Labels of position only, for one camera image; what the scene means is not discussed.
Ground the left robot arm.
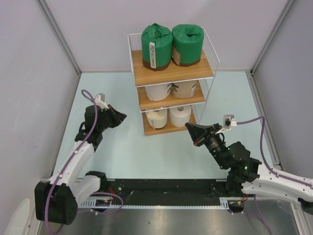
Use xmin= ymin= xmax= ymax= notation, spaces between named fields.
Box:
xmin=34 ymin=105 xmax=127 ymax=225

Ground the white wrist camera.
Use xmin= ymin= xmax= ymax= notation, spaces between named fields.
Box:
xmin=94 ymin=93 xmax=109 ymax=110
xmin=216 ymin=115 xmax=237 ymax=134

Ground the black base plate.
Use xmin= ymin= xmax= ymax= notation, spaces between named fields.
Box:
xmin=96 ymin=179 xmax=244 ymax=201

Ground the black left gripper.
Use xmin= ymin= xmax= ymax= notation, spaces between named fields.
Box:
xmin=97 ymin=104 xmax=126 ymax=132

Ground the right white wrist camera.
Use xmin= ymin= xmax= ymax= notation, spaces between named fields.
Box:
xmin=216 ymin=115 xmax=237 ymax=134

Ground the bottom wooden shelf board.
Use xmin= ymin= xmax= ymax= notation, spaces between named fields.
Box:
xmin=142 ymin=111 xmax=187 ymax=136

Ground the unwrapped white paper roll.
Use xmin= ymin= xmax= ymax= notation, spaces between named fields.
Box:
xmin=169 ymin=105 xmax=192 ymax=127

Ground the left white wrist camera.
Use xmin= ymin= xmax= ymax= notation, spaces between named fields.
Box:
xmin=94 ymin=93 xmax=109 ymax=110

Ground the cream paper roll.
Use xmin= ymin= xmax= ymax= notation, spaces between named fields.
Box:
xmin=146 ymin=109 xmax=167 ymax=129

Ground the wooden shelf board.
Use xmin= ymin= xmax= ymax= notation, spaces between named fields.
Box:
xmin=142 ymin=111 xmax=187 ymax=136
xmin=137 ymin=85 xmax=205 ymax=110
xmin=132 ymin=50 xmax=214 ymax=87

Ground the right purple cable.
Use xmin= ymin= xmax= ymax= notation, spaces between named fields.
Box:
xmin=234 ymin=116 xmax=313 ymax=235

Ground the white slotted cable duct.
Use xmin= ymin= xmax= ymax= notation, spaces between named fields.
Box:
xmin=78 ymin=195 xmax=229 ymax=210

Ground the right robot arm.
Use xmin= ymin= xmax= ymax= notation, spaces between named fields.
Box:
xmin=185 ymin=122 xmax=313 ymax=214

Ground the tan paper roll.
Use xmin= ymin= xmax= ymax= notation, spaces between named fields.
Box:
xmin=171 ymin=80 xmax=196 ymax=99

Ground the top wooden shelf board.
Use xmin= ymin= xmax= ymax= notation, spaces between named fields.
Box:
xmin=132 ymin=50 xmax=214 ymax=87

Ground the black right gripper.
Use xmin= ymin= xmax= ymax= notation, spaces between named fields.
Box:
xmin=185 ymin=123 xmax=228 ymax=169

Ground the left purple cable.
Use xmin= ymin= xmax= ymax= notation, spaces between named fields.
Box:
xmin=44 ymin=89 xmax=124 ymax=233

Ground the green roll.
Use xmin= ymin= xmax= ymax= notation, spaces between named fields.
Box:
xmin=141 ymin=23 xmax=173 ymax=71
xmin=172 ymin=24 xmax=204 ymax=67

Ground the middle wooden shelf board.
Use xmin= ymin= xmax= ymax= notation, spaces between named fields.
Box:
xmin=137 ymin=85 xmax=205 ymax=110

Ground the white wire shelf rack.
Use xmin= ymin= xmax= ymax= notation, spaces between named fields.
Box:
xmin=128 ymin=33 xmax=220 ymax=137

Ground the purple cable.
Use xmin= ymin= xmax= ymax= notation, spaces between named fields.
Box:
xmin=44 ymin=89 xmax=124 ymax=233
xmin=234 ymin=116 xmax=313 ymax=235

